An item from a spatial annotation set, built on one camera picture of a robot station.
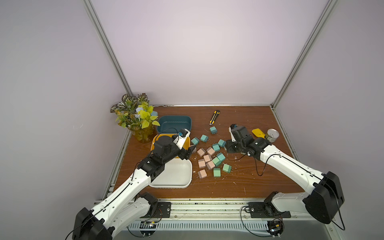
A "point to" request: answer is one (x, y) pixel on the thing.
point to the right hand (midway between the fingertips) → (229, 141)
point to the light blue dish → (154, 113)
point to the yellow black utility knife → (214, 117)
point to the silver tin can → (272, 135)
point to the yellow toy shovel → (258, 132)
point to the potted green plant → (137, 114)
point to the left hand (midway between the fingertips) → (191, 141)
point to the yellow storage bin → (186, 146)
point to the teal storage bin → (172, 124)
